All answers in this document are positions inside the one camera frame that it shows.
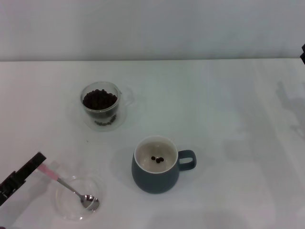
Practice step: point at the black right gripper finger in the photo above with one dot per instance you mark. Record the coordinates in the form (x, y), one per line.
(303, 53)

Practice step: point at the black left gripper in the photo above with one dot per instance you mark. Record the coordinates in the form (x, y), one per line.
(9, 187)

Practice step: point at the dark grey ceramic mug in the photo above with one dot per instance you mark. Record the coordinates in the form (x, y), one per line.
(152, 179)

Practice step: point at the double-walled glass cup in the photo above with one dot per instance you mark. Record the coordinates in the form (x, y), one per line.
(100, 112)

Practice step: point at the pile of coffee beans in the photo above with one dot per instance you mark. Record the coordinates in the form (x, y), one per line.
(99, 99)

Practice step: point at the small clear glass dish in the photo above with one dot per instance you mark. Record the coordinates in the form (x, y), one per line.
(71, 205)

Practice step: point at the clear glass saucer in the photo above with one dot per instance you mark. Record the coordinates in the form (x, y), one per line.
(119, 120)

